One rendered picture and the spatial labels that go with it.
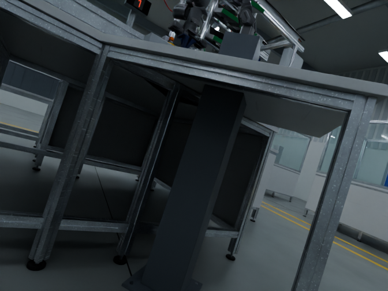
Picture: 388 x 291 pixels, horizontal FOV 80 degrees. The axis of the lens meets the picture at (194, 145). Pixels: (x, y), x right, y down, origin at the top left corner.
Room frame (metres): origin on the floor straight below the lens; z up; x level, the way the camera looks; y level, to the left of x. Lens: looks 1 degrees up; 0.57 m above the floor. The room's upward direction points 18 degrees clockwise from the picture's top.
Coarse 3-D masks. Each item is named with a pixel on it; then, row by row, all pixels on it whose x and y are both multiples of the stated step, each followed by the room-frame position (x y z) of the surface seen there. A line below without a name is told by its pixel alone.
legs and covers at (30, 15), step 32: (0, 0) 0.66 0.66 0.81; (64, 32) 0.76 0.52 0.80; (0, 64) 1.69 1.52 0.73; (32, 64) 1.79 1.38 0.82; (192, 96) 1.07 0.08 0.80; (160, 128) 1.01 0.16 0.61; (256, 128) 1.35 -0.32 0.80; (160, 160) 2.52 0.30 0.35; (256, 160) 1.46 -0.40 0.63; (224, 192) 1.67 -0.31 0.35; (256, 192) 1.45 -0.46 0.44; (0, 224) 0.76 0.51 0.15; (32, 224) 0.81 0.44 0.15; (64, 224) 0.87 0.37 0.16; (96, 224) 0.93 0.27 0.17; (128, 224) 1.01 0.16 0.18; (224, 224) 1.54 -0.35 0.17
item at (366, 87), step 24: (144, 48) 0.75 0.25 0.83; (168, 48) 0.73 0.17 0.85; (264, 72) 0.64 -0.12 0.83; (288, 72) 0.62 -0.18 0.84; (312, 72) 0.60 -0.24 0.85; (264, 96) 0.84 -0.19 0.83; (384, 96) 0.55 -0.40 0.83; (264, 120) 1.22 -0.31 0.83; (288, 120) 1.06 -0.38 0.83; (312, 120) 0.94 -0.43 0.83; (336, 120) 0.84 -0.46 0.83
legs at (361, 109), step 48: (96, 96) 0.83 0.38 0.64; (240, 96) 0.87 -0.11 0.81; (288, 96) 0.64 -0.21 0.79; (336, 96) 0.60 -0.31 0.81; (192, 144) 0.91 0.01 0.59; (336, 144) 0.62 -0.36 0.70; (192, 192) 0.89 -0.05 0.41; (336, 192) 0.58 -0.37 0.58; (48, 240) 0.83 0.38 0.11; (192, 240) 0.87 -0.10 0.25; (144, 288) 0.89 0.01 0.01; (192, 288) 0.99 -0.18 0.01
